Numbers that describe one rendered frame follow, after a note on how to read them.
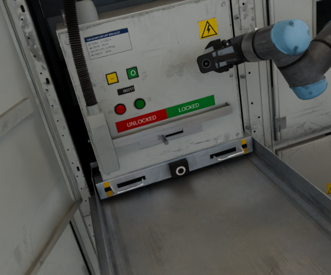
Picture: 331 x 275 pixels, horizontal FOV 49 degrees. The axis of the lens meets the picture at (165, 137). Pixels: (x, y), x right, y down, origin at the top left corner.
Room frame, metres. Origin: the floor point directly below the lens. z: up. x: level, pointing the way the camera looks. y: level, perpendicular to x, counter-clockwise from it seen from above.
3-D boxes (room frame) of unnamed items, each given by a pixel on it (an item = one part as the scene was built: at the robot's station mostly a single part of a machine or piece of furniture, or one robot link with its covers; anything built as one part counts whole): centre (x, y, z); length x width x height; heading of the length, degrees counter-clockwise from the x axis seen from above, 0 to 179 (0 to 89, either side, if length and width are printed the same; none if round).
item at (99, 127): (0.92, 0.17, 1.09); 0.08 x 0.05 x 0.17; 11
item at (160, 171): (1.05, -0.02, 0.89); 0.54 x 0.05 x 0.06; 101
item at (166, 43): (1.03, -0.02, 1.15); 0.48 x 0.01 x 0.48; 101
